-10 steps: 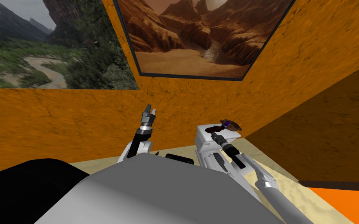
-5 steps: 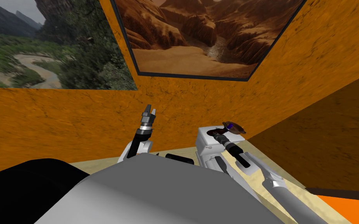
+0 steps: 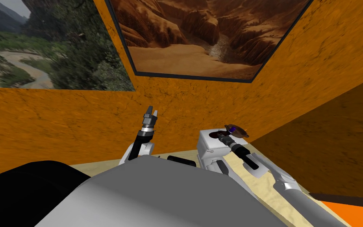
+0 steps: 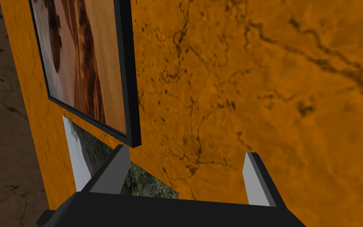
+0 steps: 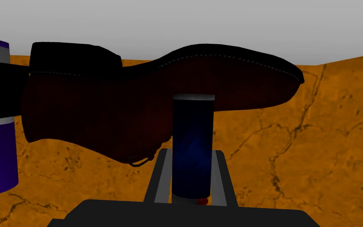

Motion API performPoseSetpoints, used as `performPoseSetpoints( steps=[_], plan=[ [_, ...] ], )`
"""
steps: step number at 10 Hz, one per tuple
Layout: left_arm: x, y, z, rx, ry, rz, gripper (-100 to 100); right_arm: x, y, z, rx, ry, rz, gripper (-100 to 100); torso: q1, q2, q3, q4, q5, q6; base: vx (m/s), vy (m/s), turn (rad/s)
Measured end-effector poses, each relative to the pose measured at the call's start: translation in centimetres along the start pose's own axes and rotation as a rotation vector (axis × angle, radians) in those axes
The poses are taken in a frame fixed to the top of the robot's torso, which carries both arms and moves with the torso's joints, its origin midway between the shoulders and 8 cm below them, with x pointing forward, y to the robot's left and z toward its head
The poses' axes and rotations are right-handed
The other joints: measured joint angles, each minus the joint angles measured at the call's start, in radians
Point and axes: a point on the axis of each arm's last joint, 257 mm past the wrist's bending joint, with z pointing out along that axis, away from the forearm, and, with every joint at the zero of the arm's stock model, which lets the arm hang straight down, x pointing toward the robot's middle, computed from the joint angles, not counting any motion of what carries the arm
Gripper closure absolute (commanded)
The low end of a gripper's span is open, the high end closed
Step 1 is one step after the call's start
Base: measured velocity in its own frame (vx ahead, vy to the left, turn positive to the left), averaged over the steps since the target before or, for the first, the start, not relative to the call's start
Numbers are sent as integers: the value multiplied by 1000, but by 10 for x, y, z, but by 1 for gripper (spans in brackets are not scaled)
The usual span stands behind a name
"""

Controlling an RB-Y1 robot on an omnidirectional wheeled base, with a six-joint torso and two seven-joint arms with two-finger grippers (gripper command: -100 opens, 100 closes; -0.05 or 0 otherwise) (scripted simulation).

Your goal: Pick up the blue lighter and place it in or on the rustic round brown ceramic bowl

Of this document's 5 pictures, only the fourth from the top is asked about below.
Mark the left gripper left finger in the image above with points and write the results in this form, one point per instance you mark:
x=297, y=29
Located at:
x=112, y=178

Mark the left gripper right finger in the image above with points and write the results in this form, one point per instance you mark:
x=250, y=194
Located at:
x=257, y=183

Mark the frameless green landscape picture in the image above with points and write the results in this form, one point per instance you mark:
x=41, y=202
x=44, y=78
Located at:
x=80, y=151

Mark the black framed brown picture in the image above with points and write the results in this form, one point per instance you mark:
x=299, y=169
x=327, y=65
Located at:
x=84, y=63

